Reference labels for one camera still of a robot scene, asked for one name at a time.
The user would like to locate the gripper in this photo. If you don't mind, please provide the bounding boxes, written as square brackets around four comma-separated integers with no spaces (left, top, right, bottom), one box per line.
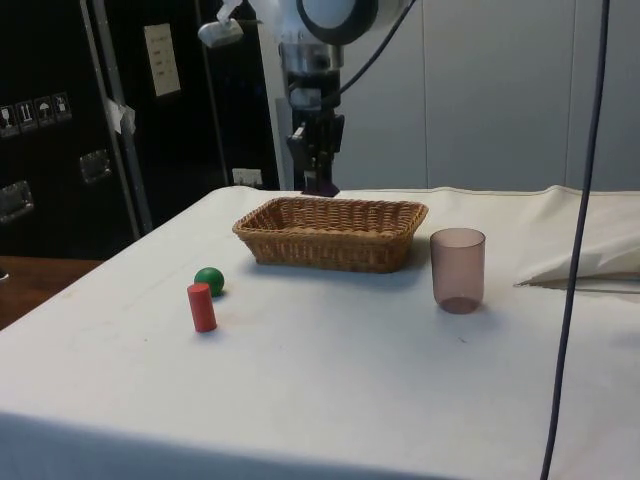
[285,72,347,194]

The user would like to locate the wicker basket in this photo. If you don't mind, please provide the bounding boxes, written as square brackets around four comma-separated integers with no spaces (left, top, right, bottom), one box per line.
[231,196,430,274]

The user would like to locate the red cylinder block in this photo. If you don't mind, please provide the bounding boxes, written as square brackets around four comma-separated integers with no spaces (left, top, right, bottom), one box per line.
[186,282,218,333]

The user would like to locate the black cabinet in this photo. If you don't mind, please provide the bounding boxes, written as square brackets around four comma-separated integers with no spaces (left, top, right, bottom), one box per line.
[0,0,282,262]

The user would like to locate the green ball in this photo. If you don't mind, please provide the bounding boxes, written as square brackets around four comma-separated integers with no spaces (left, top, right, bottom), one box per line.
[193,266,225,298]

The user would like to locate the black cable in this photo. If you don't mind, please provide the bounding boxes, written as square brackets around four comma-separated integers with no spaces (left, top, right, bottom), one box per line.
[335,0,418,96]
[539,0,612,480]

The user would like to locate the see-through pink cup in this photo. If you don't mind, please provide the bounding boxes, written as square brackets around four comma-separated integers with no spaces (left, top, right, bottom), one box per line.
[429,227,487,315]

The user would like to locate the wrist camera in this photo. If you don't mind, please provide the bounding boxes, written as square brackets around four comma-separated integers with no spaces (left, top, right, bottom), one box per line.
[197,12,245,49]

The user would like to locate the pale locker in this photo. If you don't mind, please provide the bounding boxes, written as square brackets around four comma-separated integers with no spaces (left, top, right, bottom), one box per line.
[259,0,426,194]
[564,0,640,191]
[422,0,568,192]

